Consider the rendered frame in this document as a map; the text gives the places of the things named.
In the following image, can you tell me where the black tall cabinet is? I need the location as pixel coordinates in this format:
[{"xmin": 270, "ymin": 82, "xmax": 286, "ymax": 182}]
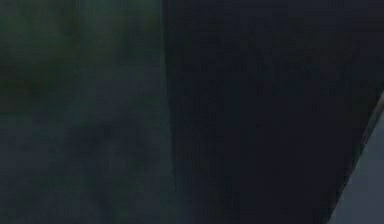
[{"xmin": 161, "ymin": 0, "xmax": 384, "ymax": 224}]

